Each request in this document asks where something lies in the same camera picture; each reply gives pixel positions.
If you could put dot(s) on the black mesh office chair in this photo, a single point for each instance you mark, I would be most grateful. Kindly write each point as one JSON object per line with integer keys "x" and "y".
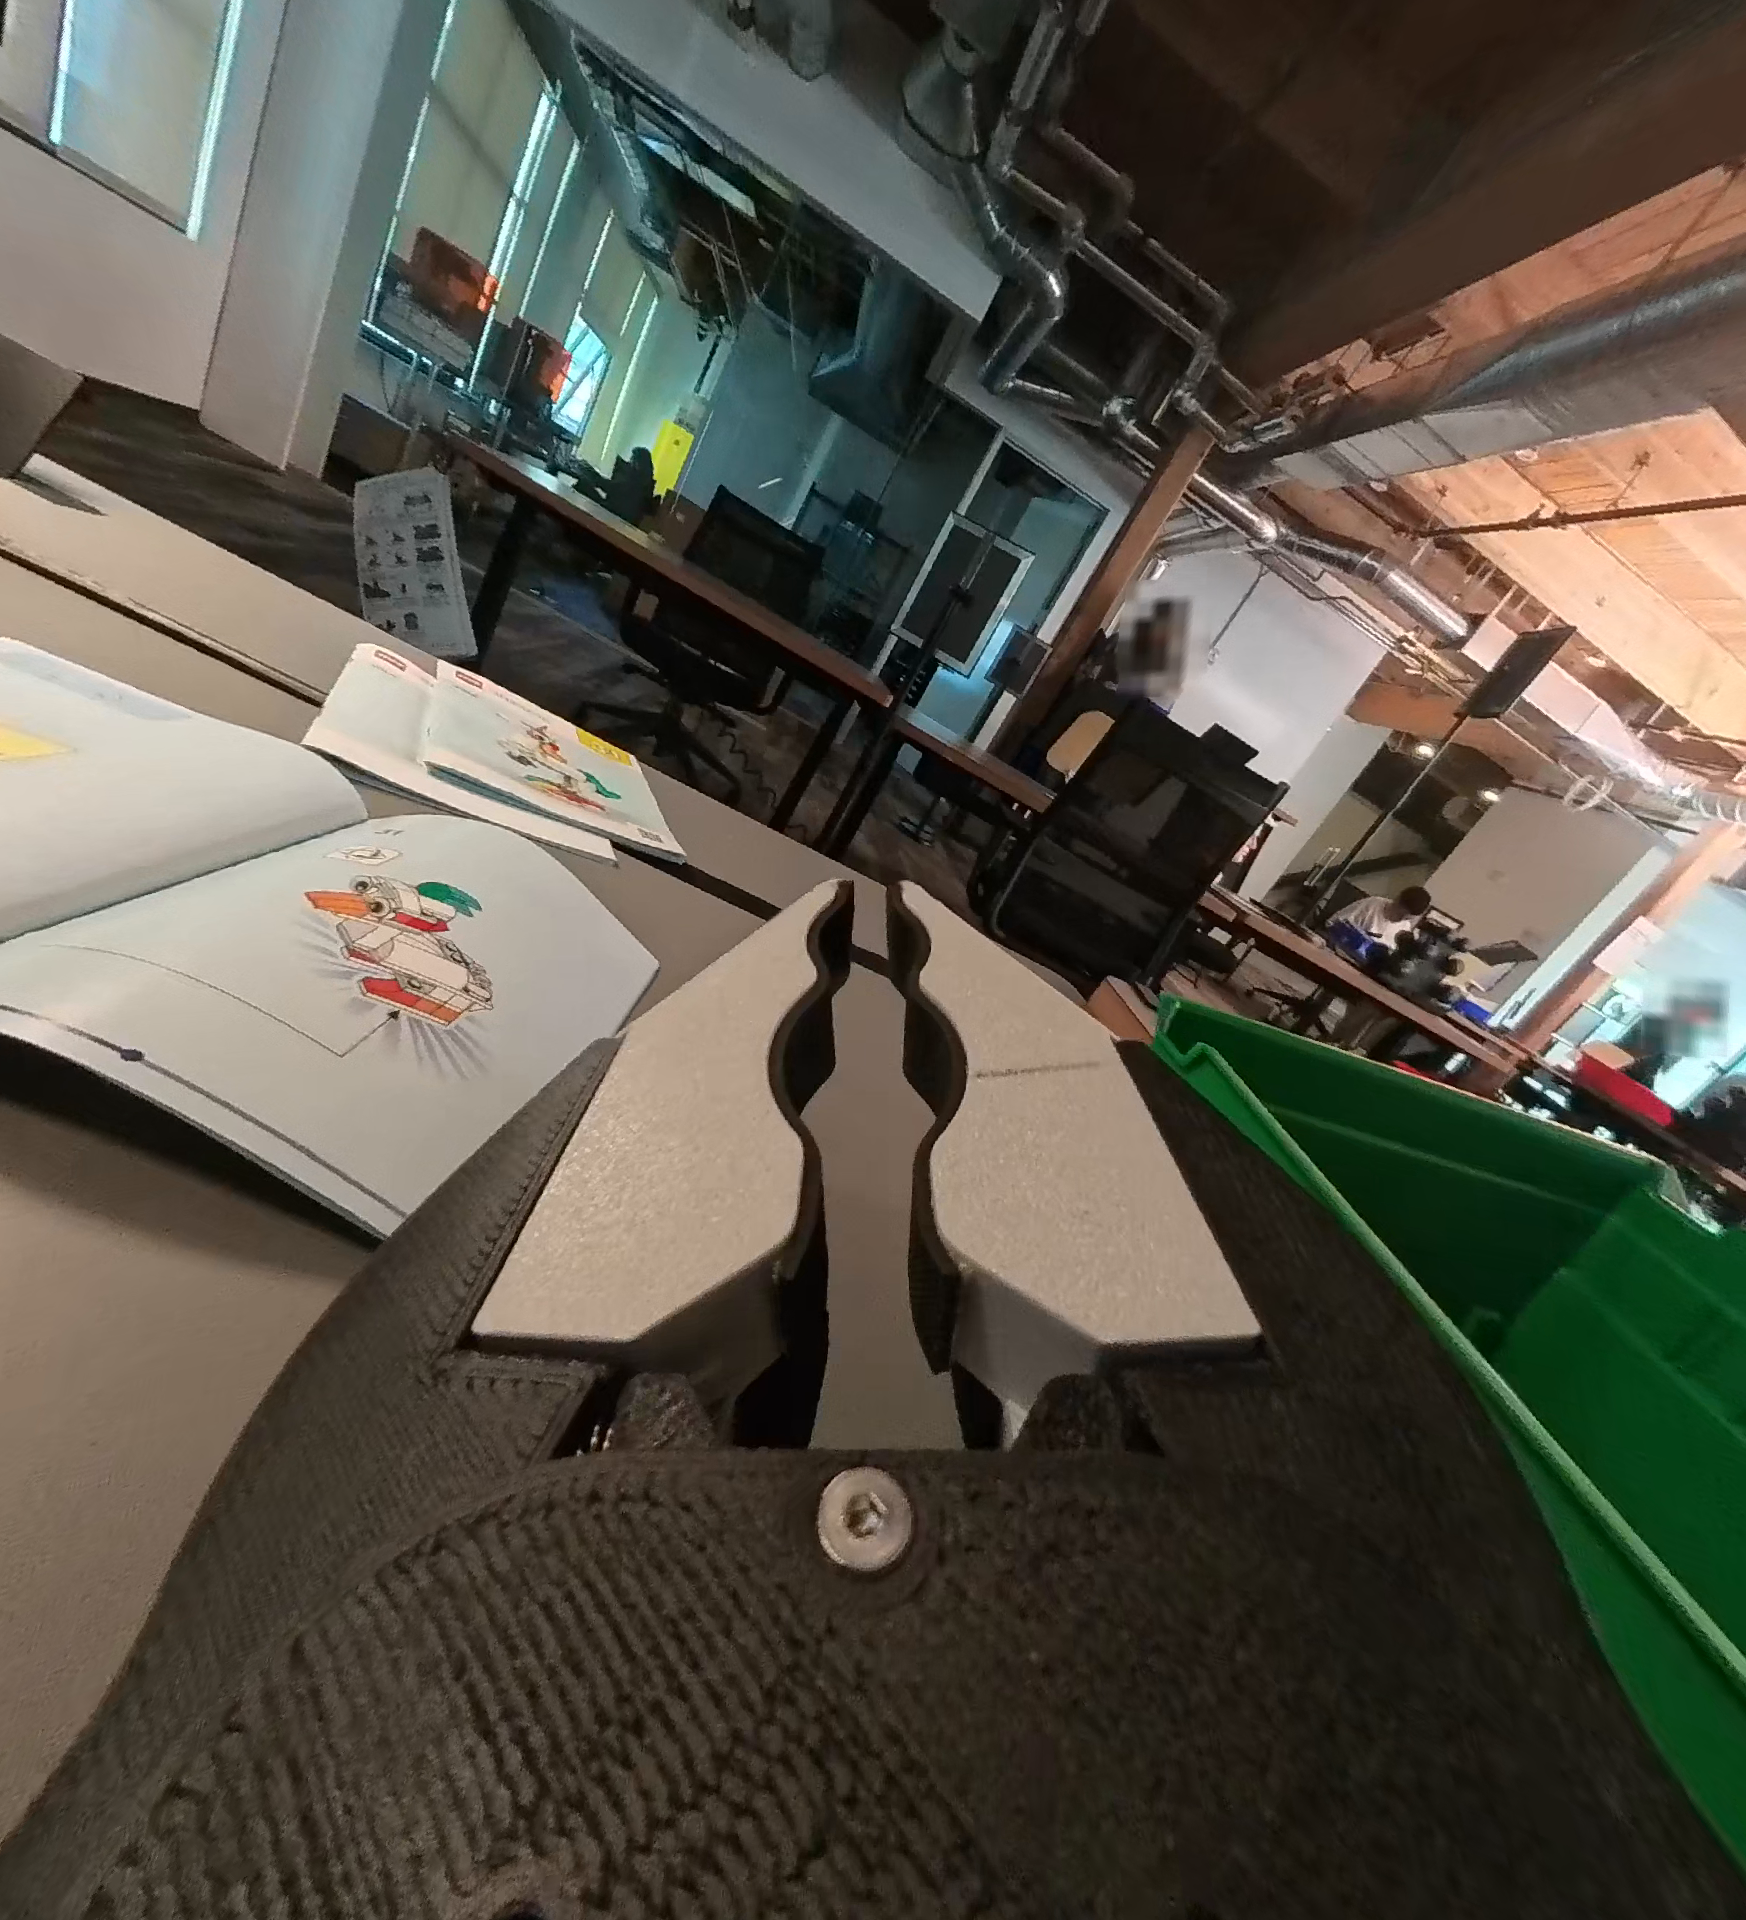
{"x": 1113, "y": 855}

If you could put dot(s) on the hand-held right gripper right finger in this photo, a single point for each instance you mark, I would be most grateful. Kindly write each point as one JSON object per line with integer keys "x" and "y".
{"x": 1099, "y": 1201}

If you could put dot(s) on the standing printed instruction sheet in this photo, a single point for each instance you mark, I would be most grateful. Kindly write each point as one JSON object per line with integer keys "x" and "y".
{"x": 416, "y": 563}

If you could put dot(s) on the white framed panel on stand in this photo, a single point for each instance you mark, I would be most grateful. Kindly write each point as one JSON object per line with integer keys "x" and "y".
{"x": 991, "y": 594}

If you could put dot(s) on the yellow sign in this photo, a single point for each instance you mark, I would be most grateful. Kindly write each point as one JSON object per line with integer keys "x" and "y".
{"x": 678, "y": 442}

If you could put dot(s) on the large spiral duct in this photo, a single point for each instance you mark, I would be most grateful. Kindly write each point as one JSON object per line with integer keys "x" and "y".
{"x": 1639, "y": 345}

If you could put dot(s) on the orange lit screen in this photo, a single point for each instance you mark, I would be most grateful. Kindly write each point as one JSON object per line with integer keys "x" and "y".
{"x": 452, "y": 269}
{"x": 543, "y": 361}

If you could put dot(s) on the green plastic bin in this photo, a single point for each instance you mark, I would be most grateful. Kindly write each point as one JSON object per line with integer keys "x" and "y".
{"x": 1639, "y": 1350}

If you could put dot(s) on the metal ventilation duct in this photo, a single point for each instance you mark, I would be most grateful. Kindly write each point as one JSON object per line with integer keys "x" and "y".
{"x": 1023, "y": 300}

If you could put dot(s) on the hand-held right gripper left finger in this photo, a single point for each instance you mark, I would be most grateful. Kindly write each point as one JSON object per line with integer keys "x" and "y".
{"x": 649, "y": 1184}

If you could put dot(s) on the long wooden table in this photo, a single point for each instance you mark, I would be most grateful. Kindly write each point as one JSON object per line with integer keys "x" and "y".
{"x": 753, "y": 617}
{"x": 1383, "y": 998}

